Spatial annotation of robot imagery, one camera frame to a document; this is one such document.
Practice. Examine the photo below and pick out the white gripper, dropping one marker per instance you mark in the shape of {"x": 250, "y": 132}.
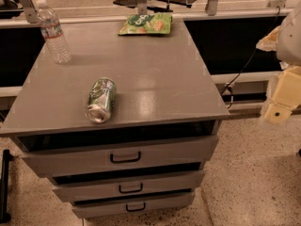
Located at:
{"x": 290, "y": 38}

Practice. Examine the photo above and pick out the green soda can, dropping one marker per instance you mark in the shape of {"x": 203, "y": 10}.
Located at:
{"x": 101, "y": 100}

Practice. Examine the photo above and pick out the green snack bag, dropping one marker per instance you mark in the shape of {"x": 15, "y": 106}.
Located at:
{"x": 148, "y": 24}

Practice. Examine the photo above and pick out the grey drawer cabinet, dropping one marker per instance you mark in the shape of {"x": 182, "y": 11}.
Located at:
{"x": 125, "y": 127}

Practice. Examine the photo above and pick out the middle grey drawer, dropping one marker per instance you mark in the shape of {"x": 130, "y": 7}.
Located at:
{"x": 131, "y": 186}

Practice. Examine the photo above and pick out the grey drawer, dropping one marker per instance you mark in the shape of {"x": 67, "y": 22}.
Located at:
{"x": 125, "y": 156}
{"x": 131, "y": 186}
{"x": 128, "y": 206}

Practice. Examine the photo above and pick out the bottom grey drawer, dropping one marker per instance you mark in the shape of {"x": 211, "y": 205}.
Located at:
{"x": 128, "y": 206}

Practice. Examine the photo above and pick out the clear plastic water bottle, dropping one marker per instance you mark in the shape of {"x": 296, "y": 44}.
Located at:
{"x": 52, "y": 32}

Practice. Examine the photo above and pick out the top grey drawer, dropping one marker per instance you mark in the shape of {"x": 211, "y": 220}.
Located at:
{"x": 125, "y": 156}

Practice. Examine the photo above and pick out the black stand on floor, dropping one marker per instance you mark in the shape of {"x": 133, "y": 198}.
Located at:
{"x": 7, "y": 157}

